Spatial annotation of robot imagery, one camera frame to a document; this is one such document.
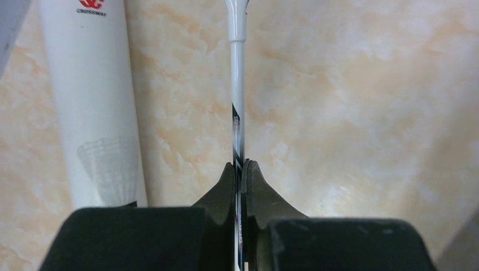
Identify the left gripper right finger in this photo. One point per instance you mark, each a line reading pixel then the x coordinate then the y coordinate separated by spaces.
pixel 276 236

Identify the white shuttlecock tube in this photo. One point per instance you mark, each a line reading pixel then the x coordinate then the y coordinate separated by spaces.
pixel 87 50

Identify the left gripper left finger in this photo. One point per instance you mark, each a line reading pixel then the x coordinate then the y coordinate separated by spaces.
pixel 199 237

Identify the white badminton racket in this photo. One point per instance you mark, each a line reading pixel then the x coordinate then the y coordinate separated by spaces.
pixel 237 33

